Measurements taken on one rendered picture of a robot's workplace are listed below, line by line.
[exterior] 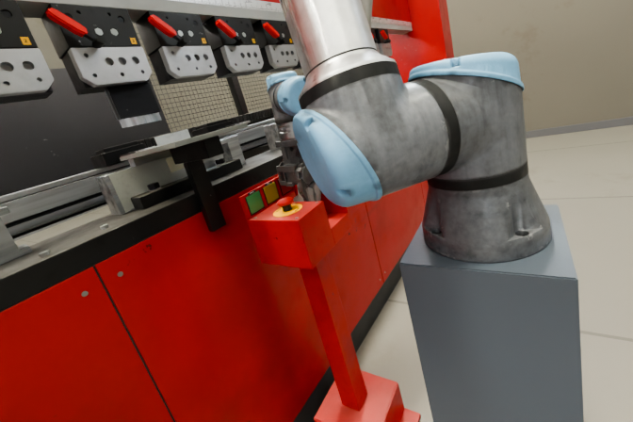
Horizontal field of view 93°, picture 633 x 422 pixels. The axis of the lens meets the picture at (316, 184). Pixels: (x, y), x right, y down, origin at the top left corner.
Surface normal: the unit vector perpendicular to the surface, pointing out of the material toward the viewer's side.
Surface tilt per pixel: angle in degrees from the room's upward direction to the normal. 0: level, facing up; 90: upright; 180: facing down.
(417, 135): 81
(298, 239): 90
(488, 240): 72
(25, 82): 90
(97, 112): 90
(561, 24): 90
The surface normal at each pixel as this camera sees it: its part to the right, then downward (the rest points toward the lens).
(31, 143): 0.79, -0.05
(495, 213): -0.23, 0.00
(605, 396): -0.26, -0.93
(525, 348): -0.52, 0.36
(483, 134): 0.32, 0.39
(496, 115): 0.26, 0.18
